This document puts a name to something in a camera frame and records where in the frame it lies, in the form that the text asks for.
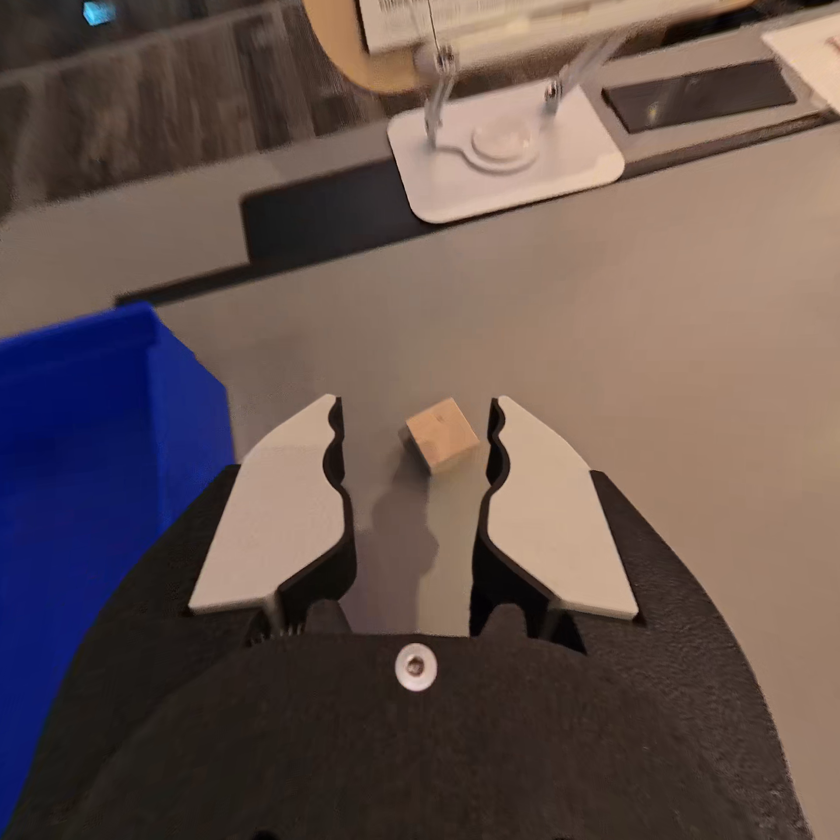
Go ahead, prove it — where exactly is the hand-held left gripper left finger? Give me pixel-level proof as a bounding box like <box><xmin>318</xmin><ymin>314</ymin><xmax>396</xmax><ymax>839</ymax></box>
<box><xmin>189</xmin><ymin>394</ymin><xmax>358</xmax><ymax>618</ymax></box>

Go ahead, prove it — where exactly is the instruction sheet on stand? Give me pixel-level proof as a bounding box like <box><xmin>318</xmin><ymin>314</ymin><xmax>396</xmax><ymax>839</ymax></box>
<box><xmin>302</xmin><ymin>0</ymin><xmax>756</xmax><ymax>224</ymax></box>

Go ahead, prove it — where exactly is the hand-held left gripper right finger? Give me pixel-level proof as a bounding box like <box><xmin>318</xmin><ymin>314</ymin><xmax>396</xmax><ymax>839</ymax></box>
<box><xmin>471</xmin><ymin>395</ymin><xmax>639</xmax><ymax>621</ymax></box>

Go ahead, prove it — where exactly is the wooden cube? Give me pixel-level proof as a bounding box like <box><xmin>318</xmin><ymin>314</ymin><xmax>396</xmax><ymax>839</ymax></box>
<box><xmin>406</xmin><ymin>397</ymin><xmax>481</xmax><ymax>473</ymax></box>

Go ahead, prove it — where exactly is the black flat strip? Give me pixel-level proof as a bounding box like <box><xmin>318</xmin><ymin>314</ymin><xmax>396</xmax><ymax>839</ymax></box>
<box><xmin>602</xmin><ymin>59</ymin><xmax>798</xmax><ymax>134</ymax></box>

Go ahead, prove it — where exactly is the paper sheet in plastic sleeve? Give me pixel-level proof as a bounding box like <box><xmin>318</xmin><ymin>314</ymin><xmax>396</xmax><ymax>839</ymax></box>
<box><xmin>761</xmin><ymin>13</ymin><xmax>840</xmax><ymax>112</ymax></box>

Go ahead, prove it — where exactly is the blue plastic bin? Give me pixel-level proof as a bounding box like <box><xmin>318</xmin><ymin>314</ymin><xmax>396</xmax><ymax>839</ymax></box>
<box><xmin>0</xmin><ymin>302</ymin><xmax>236</xmax><ymax>815</ymax></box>

